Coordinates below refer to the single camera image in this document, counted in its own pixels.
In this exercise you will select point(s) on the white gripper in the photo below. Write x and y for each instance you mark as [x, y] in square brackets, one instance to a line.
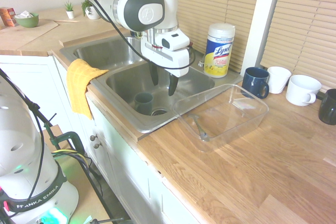
[173, 61]

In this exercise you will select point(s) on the metal spoon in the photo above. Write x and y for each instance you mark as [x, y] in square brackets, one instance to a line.
[204, 137]

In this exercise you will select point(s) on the stainless steel double sink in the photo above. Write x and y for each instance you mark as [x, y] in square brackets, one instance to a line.
[183, 87]

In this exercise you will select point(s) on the metal sink drain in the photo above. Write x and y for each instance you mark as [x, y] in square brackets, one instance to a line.
[159, 112]

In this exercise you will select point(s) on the chrome sink sprayer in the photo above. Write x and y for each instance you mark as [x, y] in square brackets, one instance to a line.
[200, 63]

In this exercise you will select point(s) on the grey plastic cup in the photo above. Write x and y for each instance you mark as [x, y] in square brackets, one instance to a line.
[143, 103]

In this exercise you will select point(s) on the Lysol wipes canister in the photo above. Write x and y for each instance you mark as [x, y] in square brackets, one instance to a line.
[219, 51]

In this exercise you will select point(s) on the yellow dish cloth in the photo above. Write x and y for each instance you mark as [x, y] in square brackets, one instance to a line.
[78, 85]

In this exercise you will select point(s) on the clear plastic container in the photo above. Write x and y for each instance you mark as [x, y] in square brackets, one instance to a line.
[236, 129]

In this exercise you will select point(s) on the navy blue mug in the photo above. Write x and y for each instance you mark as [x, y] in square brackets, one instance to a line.
[253, 83]

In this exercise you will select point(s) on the dark cabinet knob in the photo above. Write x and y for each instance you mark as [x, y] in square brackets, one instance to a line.
[92, 137]
[97, 145]

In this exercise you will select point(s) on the bushy potted plant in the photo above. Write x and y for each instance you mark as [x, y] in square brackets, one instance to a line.
[92, 14]

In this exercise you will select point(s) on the green metal clamp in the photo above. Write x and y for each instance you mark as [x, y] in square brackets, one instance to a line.
[73, 136]

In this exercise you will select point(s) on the thin wooden stick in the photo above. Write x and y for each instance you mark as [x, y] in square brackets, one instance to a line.
[65, 21]

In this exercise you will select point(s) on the small spiky potted plant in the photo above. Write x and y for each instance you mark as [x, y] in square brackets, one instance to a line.
[69, 13]

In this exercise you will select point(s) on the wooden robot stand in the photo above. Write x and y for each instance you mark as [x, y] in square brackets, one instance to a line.
[78, 182]

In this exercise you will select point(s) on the wide white mug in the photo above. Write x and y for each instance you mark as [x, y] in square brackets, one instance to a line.
[300, 91]

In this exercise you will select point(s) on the white kitchen cabinet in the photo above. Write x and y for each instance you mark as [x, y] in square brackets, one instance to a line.
[26, 82]

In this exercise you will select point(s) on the flat wooden board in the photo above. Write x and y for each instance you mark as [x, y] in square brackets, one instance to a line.
[26, 35]

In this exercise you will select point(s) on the green bowl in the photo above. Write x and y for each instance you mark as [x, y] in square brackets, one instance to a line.
[27, 22]

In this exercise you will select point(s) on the white crumpled tissue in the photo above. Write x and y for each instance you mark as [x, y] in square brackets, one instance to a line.
[25, 14]

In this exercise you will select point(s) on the narrow beige window blind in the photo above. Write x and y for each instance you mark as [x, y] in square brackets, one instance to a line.
[307, 24]

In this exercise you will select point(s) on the black mug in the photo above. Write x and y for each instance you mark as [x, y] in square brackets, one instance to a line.
[329, 108]

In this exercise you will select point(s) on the orange cardboard box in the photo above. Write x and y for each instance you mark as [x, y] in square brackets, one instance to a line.
[6, 16]

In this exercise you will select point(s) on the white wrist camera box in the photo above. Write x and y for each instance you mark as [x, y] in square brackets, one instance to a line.
[177, 41]

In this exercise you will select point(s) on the white window frame post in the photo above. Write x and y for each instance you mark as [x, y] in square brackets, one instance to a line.
[265, 11]

